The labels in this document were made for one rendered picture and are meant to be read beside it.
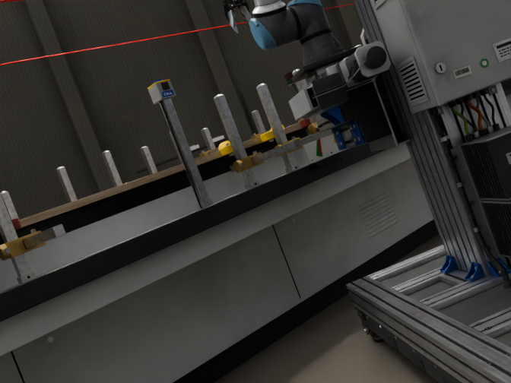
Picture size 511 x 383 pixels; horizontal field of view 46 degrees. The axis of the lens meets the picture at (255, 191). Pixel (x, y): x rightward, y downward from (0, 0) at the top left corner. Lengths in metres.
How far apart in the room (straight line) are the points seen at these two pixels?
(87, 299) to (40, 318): 0.16
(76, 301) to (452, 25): 1.43
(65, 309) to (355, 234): 1.66
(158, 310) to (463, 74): 1.46
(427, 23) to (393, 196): 1.93
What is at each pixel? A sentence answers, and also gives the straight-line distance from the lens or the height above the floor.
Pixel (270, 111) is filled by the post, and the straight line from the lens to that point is 2.68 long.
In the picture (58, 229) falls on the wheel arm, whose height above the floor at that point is 0.82.
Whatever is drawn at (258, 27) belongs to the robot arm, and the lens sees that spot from 2.08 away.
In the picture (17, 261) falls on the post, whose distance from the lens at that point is 2.04.
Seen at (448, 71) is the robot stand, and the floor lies 0.84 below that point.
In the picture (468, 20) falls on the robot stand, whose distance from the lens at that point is 1.72.
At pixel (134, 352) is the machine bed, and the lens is 2.41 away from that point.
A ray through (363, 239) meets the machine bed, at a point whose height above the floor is 0.21.
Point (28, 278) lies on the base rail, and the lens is 2.04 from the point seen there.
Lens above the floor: 0.79
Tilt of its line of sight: 3 degrees down
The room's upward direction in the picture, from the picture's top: 21 degrees counter-clockwise
